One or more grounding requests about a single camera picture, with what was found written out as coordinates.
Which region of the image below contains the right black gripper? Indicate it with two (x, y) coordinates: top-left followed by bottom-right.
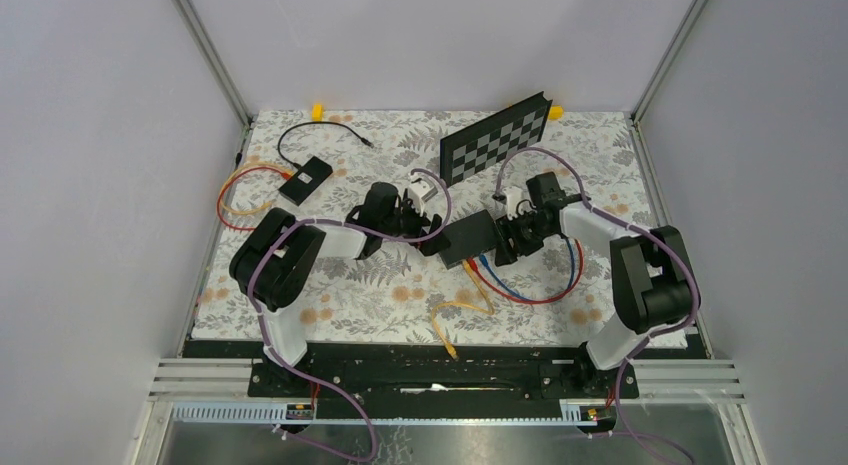
(490, 209), (554, 268)

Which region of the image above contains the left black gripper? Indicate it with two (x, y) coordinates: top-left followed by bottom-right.
(379, 194), (451, 256)

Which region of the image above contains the blue ethernet cable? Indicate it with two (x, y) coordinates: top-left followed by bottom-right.
(478, 236), (576, 302)

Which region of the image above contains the black network switch box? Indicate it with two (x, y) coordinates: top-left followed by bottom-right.
(439, 210), (498, 270)

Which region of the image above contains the red ethernet cable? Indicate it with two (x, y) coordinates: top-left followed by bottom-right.
(467, 239), (586, 307)

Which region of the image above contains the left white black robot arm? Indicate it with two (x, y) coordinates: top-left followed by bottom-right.
(229, 176), (450, 396)

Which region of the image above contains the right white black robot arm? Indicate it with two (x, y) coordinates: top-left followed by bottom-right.
(493, 173), (700, 397)

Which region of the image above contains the floral patterned table mat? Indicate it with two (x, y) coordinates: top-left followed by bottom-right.
(191, 111), (654, 354)

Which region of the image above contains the black white checkerboard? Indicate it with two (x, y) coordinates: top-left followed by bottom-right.
(439, 92), (553, 187)

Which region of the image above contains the right yellow corner clip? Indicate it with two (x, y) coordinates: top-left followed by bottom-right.
(548, 106), (565, 120)

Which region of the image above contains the yellow corner clip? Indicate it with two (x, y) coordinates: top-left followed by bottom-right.
(548, 106), (565, 120)
(311, 103), (324, 122)

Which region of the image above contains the small black adapter box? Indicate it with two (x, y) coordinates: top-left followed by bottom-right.
(278, 156), (334, 205)

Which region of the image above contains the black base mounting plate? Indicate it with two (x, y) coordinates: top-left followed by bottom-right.
(182, 339), (709, 421)

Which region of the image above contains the left yellow corner clip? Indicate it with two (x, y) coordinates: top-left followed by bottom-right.
(311, 103), (324, 122)

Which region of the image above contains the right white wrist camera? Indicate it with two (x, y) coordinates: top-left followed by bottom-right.
(493, 186), (526, 220)

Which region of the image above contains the yellow ethernet cable on switch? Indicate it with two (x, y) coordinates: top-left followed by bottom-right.
(430, 259), (496, 361)

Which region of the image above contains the black thin cable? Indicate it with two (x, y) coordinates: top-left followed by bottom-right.
(276, 120), (375, 170)

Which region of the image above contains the red cable by adapter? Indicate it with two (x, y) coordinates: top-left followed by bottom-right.
(215, 165), (294, 233)

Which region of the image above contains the yellow cable by adapter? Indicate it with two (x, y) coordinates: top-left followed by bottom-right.
(219, 159), (287, 217)

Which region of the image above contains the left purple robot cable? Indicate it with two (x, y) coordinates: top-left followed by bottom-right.
(246, 167), (454, 463)

